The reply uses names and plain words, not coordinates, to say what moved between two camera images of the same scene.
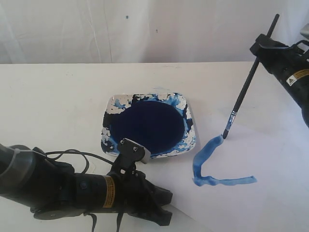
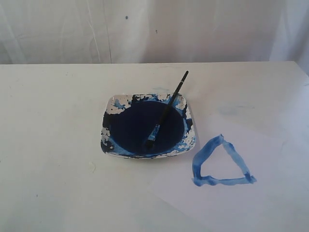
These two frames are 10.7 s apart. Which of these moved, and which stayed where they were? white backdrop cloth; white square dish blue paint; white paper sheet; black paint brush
Moved: black paint brush
Stayed: white square dish blue paint; white paper sheet; white backdrop cloth
